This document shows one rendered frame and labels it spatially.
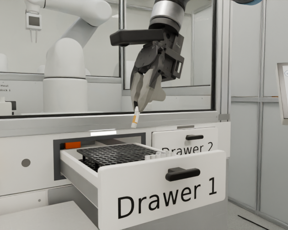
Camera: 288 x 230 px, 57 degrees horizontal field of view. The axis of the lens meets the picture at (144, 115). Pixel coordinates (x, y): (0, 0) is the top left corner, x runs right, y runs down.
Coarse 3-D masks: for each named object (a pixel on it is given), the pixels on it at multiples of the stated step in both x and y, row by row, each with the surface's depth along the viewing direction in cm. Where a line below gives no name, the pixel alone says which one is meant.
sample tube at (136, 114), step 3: (135, 108) 56; (135, 111) 56; (138, 111) 55; (135, 114) 55; (138, 114) 55; (135, 117) 55; (138, 117) 55; (135, 120) 55; (132, 123) 55; (135, 123) 55; (132, 126) 55; (135, 126) 55
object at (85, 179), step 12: (120, 144) 84; (60, 156) 74; (72, 156) 76; (60, 168) 73; (72, 168) 64; (84, 168) 56; (72, 180) 63; (84, 180) 56; (96, 180) 50; (84, 192) 56; (96, 192) 50; (96, 204) 50
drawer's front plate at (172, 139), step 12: (156, 132) 87; (168, 132) 89; (180, 132) 92; (192, 132) 95; (204, 132) 98; (216, 132) 101; (156, 144) 87; (168, 144) 90; (180, 144) 92; (192, 144) 95; (204, 144) 98; (216, 144) 101
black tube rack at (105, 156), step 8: (128, 144) 81; (80, 152) 70; (88, 152) 69; (96, 152) 70; (104, 152) 69; (112, 152) 69; (120, 152) 69; (128, 152) 69; (136, 152) 70; (144, 152) 69; (152, 152) 70; (80, 160) 74; (88, 160) 73; (96, 160) 61; (104, 160) 61; (112, 160) 61; (120, 160) 61; (128, 160) 61; (136, 160) 61; (96, 168) 64
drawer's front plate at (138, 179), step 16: (144, 160) 49; (160, 160) 49; (176, 160) 51; (192, 160) 53; (208, 160) 55; (224, 160) 58; (112, 176) 44; (128, 176) 46; (144, 176) 47; (160, 176) 49; (208, 176) 55; (224, 176) 58; (112, 192) 44; (128, 192) 46; (144, 192) 47; (160, 192) 49; (192, 192) 53; (208, 192) 56; (224, 192) 58; (112, 208) 44; (128, 208) 46; (144, 208) 48; (160, 208) 49; (176, 208) 51; (192, 208) 54; (112, 224) 44; (128, 224) 46
